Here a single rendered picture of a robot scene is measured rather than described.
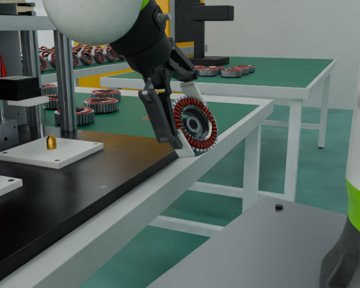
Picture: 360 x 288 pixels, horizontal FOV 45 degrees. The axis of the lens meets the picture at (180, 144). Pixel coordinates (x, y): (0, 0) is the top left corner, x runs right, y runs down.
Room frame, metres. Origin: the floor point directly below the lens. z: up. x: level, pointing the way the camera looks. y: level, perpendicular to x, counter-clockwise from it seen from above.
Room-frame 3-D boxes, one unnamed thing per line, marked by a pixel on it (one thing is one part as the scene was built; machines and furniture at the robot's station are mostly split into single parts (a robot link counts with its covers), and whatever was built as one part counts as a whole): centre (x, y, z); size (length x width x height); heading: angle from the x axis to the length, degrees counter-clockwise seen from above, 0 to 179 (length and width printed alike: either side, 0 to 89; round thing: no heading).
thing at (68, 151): (0.85, 0.26, 0.78); 0.15 x 0.15 x 0.01; 67
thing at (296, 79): (3.00, -0.43, 0.37); 1.85 x 1.10 x 0.75; 157
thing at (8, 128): (0.90, 0.39, 0.80); 0.08 x 0.05 x 0.06; 157
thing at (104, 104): (1.41, 0.26, 0.77); 0.11 x 0.11 x 0.04
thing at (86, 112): (1.23, 0.31, 0.77); 0.11 x 0.11 x 0.04
